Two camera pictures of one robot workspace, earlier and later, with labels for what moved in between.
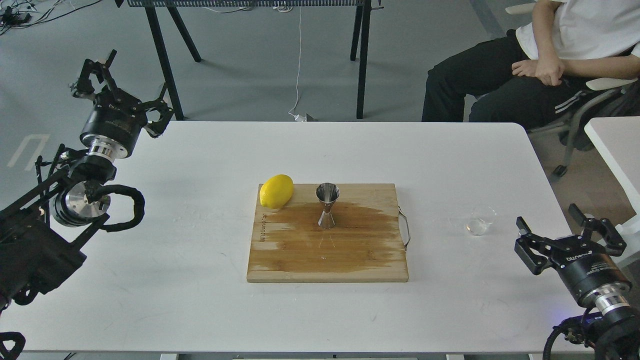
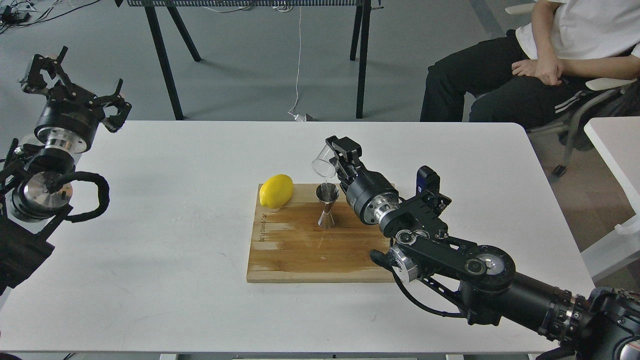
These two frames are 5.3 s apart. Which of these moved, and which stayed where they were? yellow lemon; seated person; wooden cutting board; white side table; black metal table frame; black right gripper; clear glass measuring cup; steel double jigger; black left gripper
Moved: clear glass measuring cup; black left gripper; black right gripper
Stayed: seated person; wooden cutting board; white side table; steel double jigger; yellow lemon; black metal table frame
